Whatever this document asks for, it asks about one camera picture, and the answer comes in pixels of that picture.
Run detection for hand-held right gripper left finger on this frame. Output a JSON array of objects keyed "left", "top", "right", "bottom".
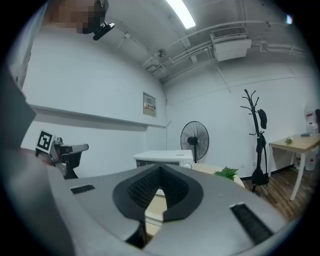
[{"left": 47, "top": 163, "right": 162, "bottom": 256}]

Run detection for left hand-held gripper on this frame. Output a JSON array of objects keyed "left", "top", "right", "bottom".
[{"left": 35, "top": 129, "right": 90, "bottom": 180}]

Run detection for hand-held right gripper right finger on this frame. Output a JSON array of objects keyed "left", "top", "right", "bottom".
[{"left": 146, "top": 163, "right": 290, "bottom": 256}]

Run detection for white toaster oven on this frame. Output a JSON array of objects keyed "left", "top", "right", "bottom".
[{"left": 132, "top": 149, "right": 195, "bottom": 171}]

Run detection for black coat rack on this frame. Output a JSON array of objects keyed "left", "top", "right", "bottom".
[{"left": 240, "top": 88, "right": 270, "bottom": 193}]

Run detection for green plant in white pot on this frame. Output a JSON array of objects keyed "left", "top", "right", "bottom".
[{"left": 213, "top": 166, "right": 240, "bottom": 181}]

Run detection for black hanging bag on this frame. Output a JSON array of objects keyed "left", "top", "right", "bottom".
[{"left": 251, "top": 131, "right": 270, "bottom": 187}]

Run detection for black standing fan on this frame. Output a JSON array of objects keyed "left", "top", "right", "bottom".
[{"left": 180, "top": 120, "right": 210, "bottom": 164}]

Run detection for grey electrical panel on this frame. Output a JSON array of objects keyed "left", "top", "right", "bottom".
[{"left": 142, "top": 91, "right": 157, "bottom": 118}]

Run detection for black hat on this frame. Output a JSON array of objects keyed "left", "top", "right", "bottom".
[{"left": 257, "top": 108, "right": 269, "bottom": 130}]

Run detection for wooden table with white legs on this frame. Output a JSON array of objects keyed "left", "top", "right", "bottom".
[{"left": 268, "top": 133, "right": 320, "bottom": 202}]

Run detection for person's head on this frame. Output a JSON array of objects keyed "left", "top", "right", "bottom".
[{"left": 48, "top": 0, "right": 109, "bottom": 35}]

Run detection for white appliance with red labels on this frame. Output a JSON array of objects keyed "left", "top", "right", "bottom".
[{"left": 294, "top": 103, "right": 320, "bottom": 172}]

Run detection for white ceiling pipes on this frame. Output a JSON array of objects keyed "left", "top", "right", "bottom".
[{"left": 139, "top": 21, "right": 310, "bottom": 85}]

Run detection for white air conditioner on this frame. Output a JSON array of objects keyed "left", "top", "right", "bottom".
[{"left": 209, "top": 26, "right": 252, "bottom": 62}]

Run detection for long ceiling light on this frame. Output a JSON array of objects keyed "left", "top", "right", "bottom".
[{"left": 164, "top": 0, "right": 197, "bottom": 30}]

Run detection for white wall trunking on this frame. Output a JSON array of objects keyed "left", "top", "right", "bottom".
[{"left": 29, "top": 103, "right": 168, "bottom": 130}]

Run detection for black head camera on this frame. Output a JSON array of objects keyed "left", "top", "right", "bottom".
[{"left": 92, "top": 20, "right": 116, "bottom": 42}]

